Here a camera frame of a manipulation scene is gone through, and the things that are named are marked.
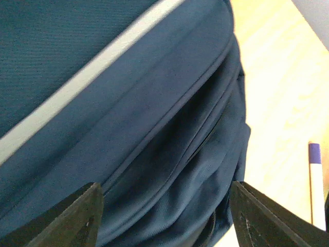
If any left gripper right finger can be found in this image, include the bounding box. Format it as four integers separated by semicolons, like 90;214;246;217
230;181;328;246

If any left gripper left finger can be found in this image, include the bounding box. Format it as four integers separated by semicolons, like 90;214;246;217
1;183;104;246

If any navy blue backpack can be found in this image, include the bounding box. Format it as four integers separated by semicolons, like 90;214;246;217
1;1;250;246

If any purple capped white pen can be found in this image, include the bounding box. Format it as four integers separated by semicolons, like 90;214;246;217
308;143;326;231

